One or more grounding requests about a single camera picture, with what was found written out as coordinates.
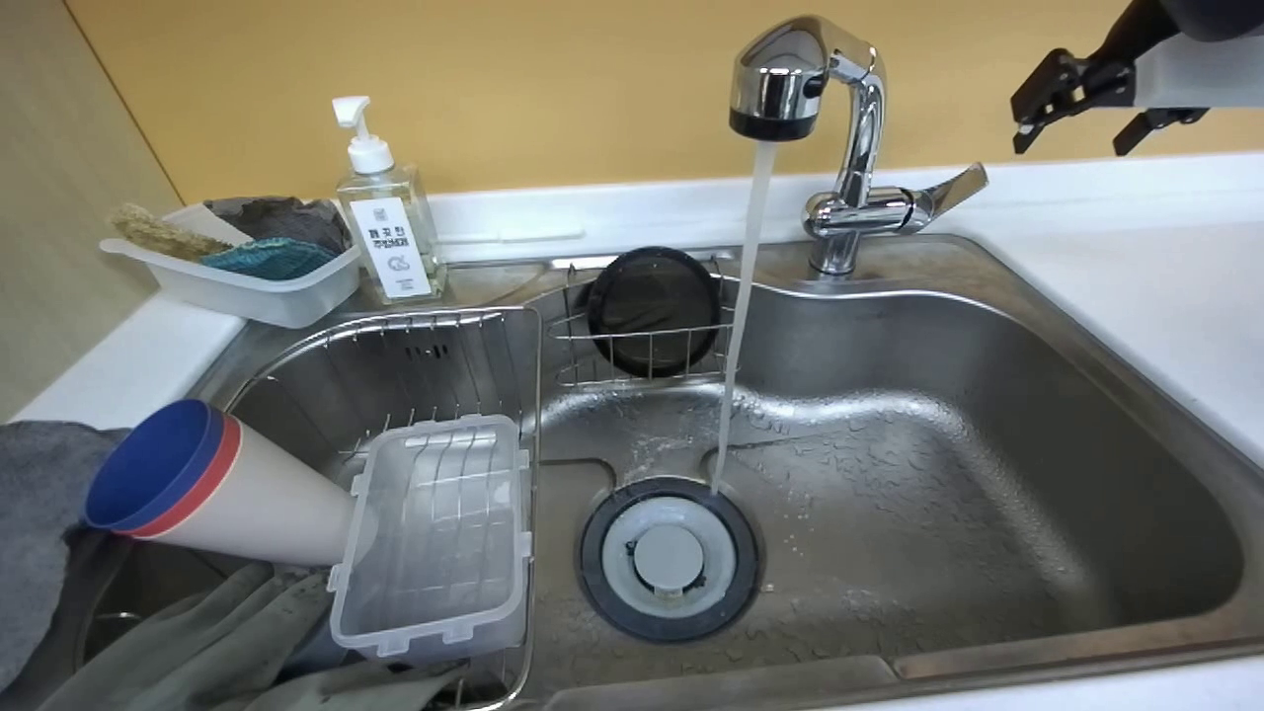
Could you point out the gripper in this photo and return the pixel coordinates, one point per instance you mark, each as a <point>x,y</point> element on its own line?
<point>1210,15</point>

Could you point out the chrome tap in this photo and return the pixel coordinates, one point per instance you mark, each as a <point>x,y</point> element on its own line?
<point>859,148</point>

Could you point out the stainless steel sink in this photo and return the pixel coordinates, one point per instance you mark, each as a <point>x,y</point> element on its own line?
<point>938,415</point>

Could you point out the black round sink lid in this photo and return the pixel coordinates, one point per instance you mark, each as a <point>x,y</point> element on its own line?
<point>652,311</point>

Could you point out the grey sink drain strainer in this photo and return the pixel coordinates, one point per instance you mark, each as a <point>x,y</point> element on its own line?
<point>670,559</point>

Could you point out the clear soap pump bottle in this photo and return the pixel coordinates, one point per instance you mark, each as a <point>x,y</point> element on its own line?
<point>390,232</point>

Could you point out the clear plastic container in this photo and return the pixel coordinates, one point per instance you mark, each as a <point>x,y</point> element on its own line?
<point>439,538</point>

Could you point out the dark grey cloth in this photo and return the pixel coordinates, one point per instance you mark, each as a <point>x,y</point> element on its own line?
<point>286,217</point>

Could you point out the teal knitted scrubber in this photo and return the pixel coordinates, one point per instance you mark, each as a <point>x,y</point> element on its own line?
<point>267,259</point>

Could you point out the white plastic tray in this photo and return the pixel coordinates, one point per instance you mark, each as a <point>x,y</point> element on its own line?
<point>267,291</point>

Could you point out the stack of conical cups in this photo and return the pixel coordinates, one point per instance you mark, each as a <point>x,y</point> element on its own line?
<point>257,499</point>

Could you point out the tan loofah scrubber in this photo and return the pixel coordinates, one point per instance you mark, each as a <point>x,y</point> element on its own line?
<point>163,237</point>

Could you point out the olive green cloth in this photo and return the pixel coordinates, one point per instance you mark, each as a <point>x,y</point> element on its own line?
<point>207,642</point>

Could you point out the grey towel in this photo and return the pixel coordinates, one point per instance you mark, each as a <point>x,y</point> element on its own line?
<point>39,523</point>

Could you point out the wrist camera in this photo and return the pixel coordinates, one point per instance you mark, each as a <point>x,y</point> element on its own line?
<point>1200,74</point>

